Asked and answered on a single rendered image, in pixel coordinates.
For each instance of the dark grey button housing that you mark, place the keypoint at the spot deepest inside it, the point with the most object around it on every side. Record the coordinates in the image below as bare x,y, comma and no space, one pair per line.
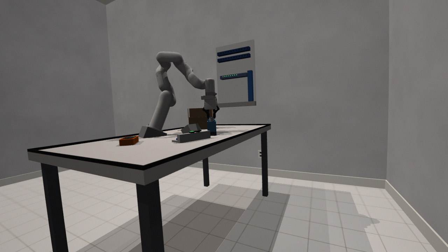
191,127

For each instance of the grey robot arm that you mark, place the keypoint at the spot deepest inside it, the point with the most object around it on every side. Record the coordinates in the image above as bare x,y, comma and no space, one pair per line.
167,97

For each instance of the black table edge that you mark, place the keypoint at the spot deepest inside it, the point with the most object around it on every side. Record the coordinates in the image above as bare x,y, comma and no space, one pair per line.
129,165

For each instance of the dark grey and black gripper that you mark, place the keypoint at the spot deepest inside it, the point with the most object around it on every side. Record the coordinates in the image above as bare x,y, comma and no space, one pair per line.
211,104

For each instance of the orange digital multimeter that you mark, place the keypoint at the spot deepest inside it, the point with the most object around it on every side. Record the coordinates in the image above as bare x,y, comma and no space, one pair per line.
131,140

